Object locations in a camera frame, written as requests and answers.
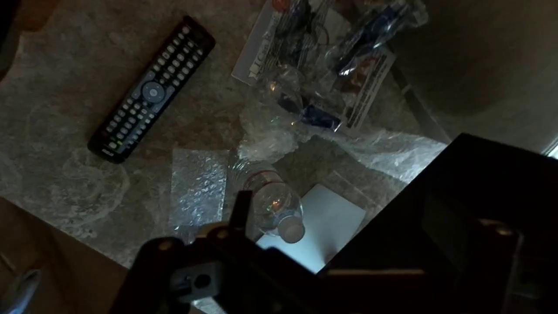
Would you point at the black flat screen television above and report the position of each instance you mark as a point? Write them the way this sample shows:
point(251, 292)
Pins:
point(464, 175)

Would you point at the black remote control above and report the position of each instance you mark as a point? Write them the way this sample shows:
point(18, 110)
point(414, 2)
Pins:
point(150, 89)

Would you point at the clear plastic water bottle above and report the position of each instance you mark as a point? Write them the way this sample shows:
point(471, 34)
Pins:
point(276, 203)

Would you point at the clear plastic film sheet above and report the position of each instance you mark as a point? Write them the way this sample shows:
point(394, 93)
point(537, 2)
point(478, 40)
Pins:
point(401, 154)

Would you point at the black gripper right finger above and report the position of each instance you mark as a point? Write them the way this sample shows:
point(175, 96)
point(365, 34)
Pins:
point(459, 224)

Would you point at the clear bag of packaged items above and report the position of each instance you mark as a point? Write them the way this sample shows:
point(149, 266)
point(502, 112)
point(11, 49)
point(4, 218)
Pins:
point(342, 53)

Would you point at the white paper sheet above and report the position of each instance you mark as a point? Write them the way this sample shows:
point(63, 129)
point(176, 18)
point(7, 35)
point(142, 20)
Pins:
point(328, 227)

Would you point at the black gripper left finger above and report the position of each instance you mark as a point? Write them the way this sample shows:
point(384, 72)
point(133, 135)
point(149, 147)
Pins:
point(241, 211)

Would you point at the crumpled clear plastic wrap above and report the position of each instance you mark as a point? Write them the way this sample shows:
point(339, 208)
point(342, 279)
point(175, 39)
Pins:
point(264, 140)

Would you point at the bubble wrap sheet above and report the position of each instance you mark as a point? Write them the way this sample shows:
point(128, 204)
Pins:
point(197, 194)

